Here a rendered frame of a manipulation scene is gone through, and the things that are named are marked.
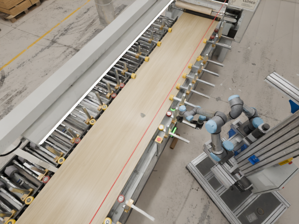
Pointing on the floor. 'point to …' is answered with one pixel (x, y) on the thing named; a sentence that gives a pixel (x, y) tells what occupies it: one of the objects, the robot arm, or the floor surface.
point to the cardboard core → (174, 142)
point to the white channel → (64, 82)
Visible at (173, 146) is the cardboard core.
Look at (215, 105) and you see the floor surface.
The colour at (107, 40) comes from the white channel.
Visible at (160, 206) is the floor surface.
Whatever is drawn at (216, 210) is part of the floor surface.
